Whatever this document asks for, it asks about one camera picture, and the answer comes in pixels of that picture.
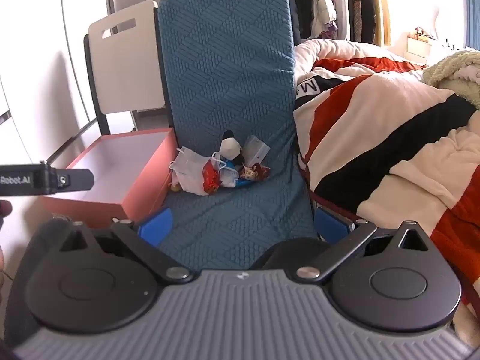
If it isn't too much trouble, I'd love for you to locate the white bedside cabinet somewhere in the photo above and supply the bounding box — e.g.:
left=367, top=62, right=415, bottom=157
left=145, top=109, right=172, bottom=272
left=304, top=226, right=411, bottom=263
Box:
left=407, top=33, right=441, bottom=61

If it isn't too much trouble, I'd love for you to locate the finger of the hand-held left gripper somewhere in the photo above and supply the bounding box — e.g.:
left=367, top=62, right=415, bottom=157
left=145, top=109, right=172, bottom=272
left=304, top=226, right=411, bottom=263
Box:
left=56, top=169, right=95, bottom=192

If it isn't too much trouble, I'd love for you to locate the red black cream striped blanket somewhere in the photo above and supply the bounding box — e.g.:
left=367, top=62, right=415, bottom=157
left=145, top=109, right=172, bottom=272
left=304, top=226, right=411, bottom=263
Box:
left=293, top=38, right=480, bottom=310

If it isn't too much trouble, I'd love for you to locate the red snack packet with figure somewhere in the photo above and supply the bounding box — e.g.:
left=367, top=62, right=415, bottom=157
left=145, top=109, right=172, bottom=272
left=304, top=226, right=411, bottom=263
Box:
left=239, top=162, right=271, bottom=181

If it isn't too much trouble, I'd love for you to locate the white chair with black frame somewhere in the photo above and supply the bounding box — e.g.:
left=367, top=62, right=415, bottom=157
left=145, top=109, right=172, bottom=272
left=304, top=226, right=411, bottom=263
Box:
left=83, top=0, right=167, bottom=136

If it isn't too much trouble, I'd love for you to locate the red shiny packet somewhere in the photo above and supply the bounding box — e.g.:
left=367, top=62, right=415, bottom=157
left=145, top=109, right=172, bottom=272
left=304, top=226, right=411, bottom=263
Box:
left=202, top=158, right=223, bottom=194

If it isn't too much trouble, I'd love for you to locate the cream fleece blanket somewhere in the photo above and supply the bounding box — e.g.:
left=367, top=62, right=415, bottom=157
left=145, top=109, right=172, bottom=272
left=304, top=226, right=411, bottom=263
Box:
left=423, top=50, right=480, bottom=110

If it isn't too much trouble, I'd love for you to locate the blue textured chair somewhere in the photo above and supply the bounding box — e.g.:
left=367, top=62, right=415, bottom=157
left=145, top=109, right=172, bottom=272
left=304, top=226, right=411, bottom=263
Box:
left=157, top=0, right=320, bottom=271

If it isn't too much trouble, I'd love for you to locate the blue curtain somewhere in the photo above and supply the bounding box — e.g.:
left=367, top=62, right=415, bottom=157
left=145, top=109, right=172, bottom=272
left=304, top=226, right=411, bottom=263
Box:
left=463, top=0, right=480, bottom=51

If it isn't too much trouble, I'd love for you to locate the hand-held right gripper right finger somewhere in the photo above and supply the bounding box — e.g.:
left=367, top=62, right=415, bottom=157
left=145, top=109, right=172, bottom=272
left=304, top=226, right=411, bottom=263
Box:
left=294, top=208, right=430, bottom=284

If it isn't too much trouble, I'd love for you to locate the row of hanging clothes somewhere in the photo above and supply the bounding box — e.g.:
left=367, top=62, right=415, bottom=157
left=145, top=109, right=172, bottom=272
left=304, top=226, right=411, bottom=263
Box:
left=200, top=0, right=392, bottom=46

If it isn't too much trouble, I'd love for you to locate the blue face mask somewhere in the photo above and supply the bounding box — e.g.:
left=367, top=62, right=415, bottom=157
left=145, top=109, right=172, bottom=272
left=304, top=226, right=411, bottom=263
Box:
left=211, top=151, right=241, bottom=189

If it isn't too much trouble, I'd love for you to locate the white wardrobe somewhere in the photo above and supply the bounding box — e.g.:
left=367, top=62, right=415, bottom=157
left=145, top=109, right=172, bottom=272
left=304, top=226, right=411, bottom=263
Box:
left=0, top=0, right=115, bottom=196

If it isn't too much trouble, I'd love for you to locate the white paper towel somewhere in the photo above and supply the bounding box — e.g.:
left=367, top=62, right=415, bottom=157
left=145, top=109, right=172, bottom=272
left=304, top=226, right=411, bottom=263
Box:
left=169, top=147, right=211, bottom=197

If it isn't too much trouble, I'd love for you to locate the orange cardboard box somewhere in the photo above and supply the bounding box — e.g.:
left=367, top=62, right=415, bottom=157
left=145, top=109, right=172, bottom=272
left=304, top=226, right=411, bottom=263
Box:
left=39, top=127, right=179, bottom=226

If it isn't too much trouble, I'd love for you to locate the panda plush toy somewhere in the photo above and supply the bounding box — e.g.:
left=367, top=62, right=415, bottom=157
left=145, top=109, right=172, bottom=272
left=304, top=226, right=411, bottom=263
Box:
left=219, top=129, right=245, bottom=166

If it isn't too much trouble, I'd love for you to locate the clear pouch with beige pad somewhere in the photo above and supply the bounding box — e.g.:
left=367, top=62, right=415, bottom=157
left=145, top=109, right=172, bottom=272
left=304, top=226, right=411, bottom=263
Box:
left=245, top=134, right=271, bottom=163

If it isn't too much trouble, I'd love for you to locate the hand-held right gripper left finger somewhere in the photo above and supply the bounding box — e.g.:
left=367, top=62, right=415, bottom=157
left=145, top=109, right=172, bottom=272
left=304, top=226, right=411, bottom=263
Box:
left=56, top=209, right=196, bottom=284

